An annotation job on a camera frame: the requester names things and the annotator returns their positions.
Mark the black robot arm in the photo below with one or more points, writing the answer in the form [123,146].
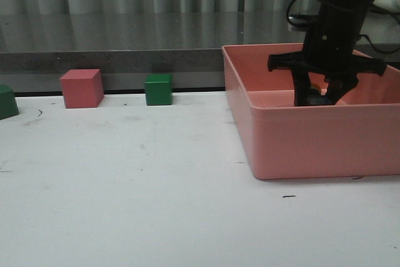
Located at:
[325,69]

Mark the yellow push button switch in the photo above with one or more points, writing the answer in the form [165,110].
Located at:
[315,96]

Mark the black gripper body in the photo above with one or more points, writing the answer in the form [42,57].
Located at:
[328,46]

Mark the pink wooden cube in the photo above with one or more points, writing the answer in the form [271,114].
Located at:
[82,88]

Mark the grey stone counter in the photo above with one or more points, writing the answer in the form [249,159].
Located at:
[134,43]

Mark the green cube far left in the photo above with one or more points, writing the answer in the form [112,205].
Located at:
[8,105]

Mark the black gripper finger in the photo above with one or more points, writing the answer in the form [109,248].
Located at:
[338,87]
[302,87]

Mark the pink plastic bin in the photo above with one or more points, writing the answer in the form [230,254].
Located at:
[359,136]

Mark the green cube near bin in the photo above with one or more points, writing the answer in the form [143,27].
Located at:
[158,89]

